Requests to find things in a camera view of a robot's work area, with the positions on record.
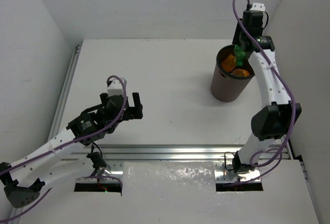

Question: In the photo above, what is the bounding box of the green plastic bottle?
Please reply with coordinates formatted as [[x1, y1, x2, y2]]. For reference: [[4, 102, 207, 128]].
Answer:
[[234, 44, 246, 67]]

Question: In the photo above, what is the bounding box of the orange bottle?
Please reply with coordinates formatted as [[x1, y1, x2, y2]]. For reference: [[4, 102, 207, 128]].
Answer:
[[220, 54, 236, 73], [231, 69, 250, 77]]

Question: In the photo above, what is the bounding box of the orange bottle front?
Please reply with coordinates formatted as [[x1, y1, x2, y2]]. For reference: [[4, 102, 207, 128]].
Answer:
[[231, 69, 250, 77]]

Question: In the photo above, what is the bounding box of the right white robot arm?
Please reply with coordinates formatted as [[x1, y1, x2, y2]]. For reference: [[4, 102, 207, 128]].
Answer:
[[232, 9, 302, 174]]

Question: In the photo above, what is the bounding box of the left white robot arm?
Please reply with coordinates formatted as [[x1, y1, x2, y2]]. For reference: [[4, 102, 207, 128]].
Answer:
[[1, 92, 143, 209]]

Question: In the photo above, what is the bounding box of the brown plastic bin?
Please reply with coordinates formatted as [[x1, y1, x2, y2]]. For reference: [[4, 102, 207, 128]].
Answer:
[[210, 45, 255, 102]]

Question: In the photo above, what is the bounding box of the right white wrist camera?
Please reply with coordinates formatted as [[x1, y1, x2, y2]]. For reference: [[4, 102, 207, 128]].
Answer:
[[250, 3, 266, 12]]

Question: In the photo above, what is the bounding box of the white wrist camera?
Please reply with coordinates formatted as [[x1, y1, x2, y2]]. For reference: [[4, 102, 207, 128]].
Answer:
[[106, 77, 124, 97], [250, 3, 266, 12]]

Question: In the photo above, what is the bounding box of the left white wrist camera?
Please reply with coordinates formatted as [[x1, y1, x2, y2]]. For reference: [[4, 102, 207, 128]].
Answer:
[[106, 77, 124, 97]]

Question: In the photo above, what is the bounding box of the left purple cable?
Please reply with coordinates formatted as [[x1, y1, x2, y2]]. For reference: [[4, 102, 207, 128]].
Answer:
[[0, 75, 128, 222]]

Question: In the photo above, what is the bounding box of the purple cable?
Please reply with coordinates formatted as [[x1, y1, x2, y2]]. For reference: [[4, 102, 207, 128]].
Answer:
[[232, 0, 296, 181], [0, 75, 128, 222]]

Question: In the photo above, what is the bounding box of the aluminium table frame rail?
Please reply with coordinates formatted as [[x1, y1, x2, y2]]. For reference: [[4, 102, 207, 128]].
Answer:
[[15, 42, 310, 191]]

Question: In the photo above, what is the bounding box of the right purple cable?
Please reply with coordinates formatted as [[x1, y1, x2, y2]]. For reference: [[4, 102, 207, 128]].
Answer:
[[232, 0, 296, 181]]

